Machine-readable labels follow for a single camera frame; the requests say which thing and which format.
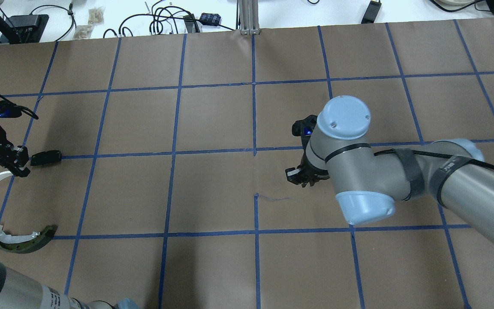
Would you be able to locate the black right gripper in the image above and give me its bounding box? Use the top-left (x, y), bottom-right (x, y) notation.
top-left (286, 153), bottom-right (330, 187)

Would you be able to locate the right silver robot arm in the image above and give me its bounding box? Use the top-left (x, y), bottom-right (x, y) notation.
top-left (286, 95), bottom-right (494, 244)

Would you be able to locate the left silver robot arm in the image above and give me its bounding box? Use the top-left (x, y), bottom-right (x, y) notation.
top-left (0, 98), bottom-right (139, 309)

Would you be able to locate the black rectangular plastic part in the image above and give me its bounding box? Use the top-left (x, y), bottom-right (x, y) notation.
top-left (30, 149), bottom-right (62, 167)

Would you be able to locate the curved brake shoe part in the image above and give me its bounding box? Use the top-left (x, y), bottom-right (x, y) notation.
top-left (0, 225), bottom-right (57, 254)

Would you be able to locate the black device on stand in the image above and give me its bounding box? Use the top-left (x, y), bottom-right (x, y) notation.
top-left (0, 7), bottom-right (49, 44)

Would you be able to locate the bag of small parts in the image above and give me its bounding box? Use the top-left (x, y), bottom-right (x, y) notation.
top-left (72, 24), bottom-right (94, 40)
top-left (87, 6), bottom-right (105, 26)

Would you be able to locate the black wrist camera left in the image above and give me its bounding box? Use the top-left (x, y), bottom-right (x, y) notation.
top-left (0, 100), bottom-right (39, 120)

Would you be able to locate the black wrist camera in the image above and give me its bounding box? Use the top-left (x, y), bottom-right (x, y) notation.
top-left (291, 114), bottom-right (317, 137)
top-left (0, 100), bottom-right (39, 120)

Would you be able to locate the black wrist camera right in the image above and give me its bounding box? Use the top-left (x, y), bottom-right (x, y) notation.
top-left (291, 114), bottom-right (317, 137)

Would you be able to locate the aluminium frame post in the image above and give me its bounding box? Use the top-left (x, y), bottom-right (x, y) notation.
top-left (237, 0), bottom-right (260, 35)

